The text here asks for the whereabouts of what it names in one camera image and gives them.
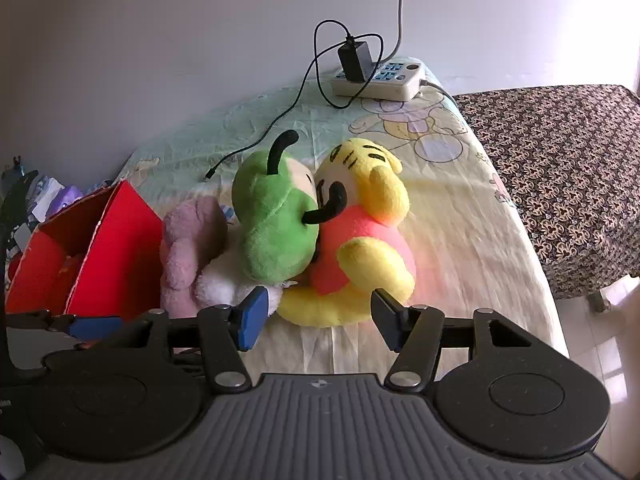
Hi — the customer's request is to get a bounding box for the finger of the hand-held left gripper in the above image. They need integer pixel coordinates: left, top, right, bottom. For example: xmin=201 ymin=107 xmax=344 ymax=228
xmin=5 ymin=310 xmax=124 ymax=340

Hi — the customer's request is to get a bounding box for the grey wall cable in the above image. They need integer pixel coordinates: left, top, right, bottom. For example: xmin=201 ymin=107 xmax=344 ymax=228
xmin=372 ymin=0 xmax=405 ymax=68

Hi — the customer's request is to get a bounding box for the purple white packet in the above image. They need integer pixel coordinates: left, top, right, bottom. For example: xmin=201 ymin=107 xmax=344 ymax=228
xmin=30 ymin=175 xmax=85 ymax=222

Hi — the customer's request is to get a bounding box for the white power strip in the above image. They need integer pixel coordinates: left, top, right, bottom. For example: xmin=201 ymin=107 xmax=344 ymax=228
xmin=332 ymin=57 xmax=426 ymax=101

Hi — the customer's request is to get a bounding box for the black charger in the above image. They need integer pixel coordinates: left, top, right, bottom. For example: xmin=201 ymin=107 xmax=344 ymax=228
xmin=338 ymin=36 xmax=373 ymax=83

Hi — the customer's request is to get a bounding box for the black charger cable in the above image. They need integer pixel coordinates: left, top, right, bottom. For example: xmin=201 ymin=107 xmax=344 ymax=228
xmin=205 ymin=20 xmax=386 ymax=181

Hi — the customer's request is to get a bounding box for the yellow pink plush toy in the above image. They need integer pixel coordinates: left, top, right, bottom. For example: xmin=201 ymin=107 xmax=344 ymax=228
xmin=277 ymin=137 xmax=418 ymax=328

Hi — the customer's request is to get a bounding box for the dark flat object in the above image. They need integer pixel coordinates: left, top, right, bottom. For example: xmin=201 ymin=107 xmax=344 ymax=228
xmin=0 ymin=170 xmax=40 ymax=233

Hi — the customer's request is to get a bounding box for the pink plush with blue bow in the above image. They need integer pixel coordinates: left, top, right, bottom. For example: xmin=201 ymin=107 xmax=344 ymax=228
xmin=195 ymin=202 xmax=293 ymax=317

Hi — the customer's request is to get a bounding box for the red cardboard box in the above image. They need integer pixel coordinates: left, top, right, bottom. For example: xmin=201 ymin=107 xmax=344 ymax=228
xmin=5 ymin=180 xmax=168 ymax=323

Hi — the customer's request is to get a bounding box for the power strip cord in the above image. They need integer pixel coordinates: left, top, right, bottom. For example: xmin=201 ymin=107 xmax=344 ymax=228
xmin=419 ymin=79 xmax=457 ymax=100

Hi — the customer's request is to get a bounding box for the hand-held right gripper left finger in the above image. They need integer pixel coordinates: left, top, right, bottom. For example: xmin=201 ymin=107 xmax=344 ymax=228
xmin=97 ymin=286 xmax=271 ymax=395

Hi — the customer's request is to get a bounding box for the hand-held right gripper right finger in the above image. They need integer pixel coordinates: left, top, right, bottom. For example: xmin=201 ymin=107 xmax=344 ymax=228
xmin=371 ymin=288 xmax=536 ymax=395

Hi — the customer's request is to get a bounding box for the green plush toy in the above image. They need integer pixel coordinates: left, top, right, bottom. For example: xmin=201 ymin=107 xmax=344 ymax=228
xmin=231 ymin=130 xmax=322 ymax=283

